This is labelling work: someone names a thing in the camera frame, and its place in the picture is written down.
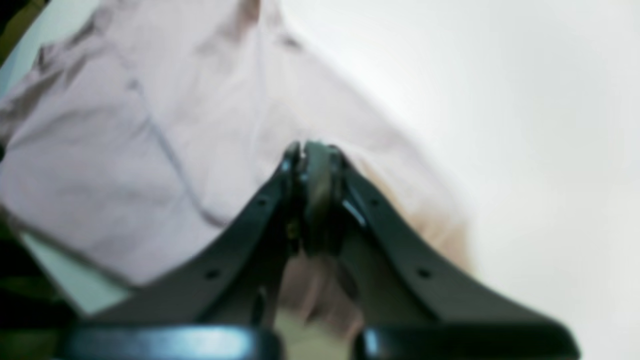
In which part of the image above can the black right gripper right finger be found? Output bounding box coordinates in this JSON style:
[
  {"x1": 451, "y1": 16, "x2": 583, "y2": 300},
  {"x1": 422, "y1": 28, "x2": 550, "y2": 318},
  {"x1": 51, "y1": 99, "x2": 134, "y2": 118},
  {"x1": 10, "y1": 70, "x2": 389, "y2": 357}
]
[{"x1": 302, "y1": 142, "x2": 580, "y2": 360}]

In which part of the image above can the mauve t-shirt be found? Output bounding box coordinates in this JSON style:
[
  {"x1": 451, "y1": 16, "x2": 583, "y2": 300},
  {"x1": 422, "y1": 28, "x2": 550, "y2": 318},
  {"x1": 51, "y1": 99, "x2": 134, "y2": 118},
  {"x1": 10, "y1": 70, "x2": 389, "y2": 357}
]
[{"x1": 0, "y1": 0, "x2": 476, "y2": 341}]

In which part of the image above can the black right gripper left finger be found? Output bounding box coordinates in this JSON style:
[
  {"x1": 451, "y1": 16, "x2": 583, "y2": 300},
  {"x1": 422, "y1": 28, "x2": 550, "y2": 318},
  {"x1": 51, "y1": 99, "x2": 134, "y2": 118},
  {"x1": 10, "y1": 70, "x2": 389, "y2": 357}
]
[{"x1": 60, "y1": 142, "x2": 300, "y2": 360}]

